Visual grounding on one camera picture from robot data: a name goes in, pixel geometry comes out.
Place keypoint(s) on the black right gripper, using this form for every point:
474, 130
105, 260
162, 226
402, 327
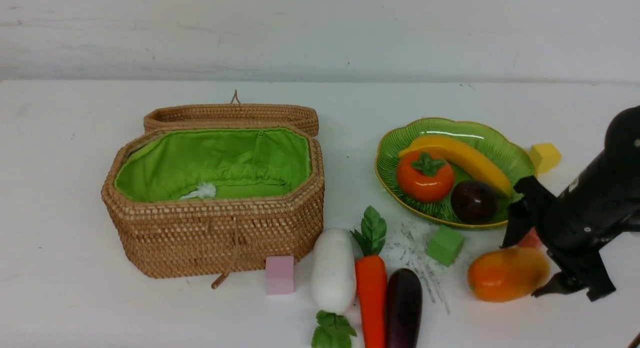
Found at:
574, 226

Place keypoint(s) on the orange mango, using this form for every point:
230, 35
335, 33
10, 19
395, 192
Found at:
507, 274

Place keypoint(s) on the dark purple mangosteen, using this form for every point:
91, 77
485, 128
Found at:
474, 202

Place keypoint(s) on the orange persimmon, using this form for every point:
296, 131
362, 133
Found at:
424, 176

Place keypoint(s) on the yellow banana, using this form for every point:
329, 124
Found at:
472, 161

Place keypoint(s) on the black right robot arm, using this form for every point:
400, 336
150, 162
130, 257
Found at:
619, 161

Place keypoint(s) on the salmon foam cube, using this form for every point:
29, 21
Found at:
531, 240

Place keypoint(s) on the yellow foam cube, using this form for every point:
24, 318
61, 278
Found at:
544, 156

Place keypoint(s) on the green glass plate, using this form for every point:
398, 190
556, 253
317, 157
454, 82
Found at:
510, 158

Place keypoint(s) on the green foam cube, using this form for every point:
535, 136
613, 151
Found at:
444, 245

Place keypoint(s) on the purple eggplant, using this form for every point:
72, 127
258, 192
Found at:
404, 304

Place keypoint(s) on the orange carrot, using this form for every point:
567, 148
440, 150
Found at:
371, 277

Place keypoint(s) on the white radish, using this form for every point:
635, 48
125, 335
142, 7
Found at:
333, 288

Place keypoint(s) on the pink foam cube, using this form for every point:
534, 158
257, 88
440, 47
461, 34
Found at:
279, 275

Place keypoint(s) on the woven basket lid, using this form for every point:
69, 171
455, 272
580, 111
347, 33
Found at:
303, 118

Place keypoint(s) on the woven rattan basket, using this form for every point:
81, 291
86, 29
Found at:
213, 201

